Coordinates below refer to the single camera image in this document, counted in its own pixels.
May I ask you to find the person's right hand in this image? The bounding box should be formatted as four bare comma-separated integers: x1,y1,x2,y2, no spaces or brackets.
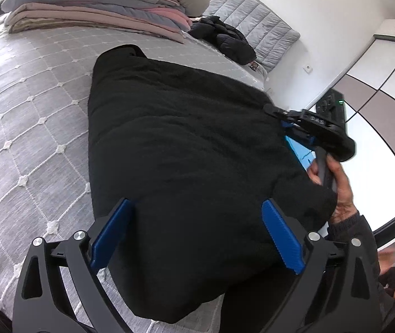
307,154,359,226

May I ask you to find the person's right forearm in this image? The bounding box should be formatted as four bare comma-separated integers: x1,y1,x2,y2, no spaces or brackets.
326,211,382,250

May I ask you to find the grey padded headboard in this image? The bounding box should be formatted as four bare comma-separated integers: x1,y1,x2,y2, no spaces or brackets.
192,0,300,73

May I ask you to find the black puffer jacket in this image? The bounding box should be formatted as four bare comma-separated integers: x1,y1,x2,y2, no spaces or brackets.
188,16,257,65

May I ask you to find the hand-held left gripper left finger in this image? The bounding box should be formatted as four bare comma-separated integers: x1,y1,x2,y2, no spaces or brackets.
12,198,136,333

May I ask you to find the white and grey wardrobe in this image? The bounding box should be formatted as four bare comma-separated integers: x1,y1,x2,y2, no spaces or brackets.
305,19,395,236

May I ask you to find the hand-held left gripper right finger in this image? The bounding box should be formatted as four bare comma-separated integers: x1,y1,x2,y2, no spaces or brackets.
261,198,382,333

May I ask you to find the beige folded blanket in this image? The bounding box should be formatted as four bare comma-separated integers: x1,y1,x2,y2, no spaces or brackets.
4,3,186,44

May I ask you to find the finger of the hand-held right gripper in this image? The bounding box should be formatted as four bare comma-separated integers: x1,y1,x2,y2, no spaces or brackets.
265,103,306,125
281,121,318,146

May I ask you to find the grey quilted bedspread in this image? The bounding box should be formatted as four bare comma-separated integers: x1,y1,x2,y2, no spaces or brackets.
0,17,271,333

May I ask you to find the grey folded blanket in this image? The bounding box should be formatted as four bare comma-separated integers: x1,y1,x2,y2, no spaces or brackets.
1,0,188,25

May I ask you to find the black quilted coat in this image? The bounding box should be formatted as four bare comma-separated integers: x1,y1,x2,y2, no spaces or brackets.
87,44,339,325

